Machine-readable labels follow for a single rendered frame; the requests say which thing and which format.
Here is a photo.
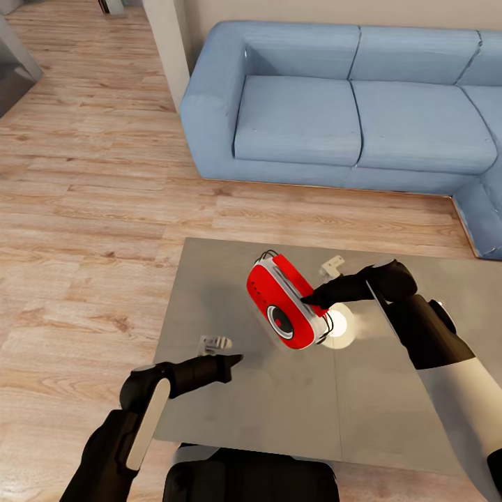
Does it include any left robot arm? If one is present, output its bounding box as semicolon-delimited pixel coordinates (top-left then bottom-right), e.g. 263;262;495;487
60;335;241;502

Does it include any radio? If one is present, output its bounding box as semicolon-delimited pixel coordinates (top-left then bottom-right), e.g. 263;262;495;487
246;252;334;349

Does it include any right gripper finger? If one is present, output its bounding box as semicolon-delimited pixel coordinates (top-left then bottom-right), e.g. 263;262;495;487
301;294;318;306

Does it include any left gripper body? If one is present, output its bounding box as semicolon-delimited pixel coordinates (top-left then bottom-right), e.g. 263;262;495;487
185;354;232;392

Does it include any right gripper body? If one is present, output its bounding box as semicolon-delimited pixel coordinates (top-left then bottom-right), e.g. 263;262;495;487
313;274;356;310

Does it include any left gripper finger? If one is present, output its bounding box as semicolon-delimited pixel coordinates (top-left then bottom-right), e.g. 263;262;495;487
230;354;241;367

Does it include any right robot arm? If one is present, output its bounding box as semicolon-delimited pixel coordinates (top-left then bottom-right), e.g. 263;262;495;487
301;255;502;502

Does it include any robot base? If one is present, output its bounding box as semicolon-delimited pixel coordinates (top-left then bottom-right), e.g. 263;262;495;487
162;443;340;502

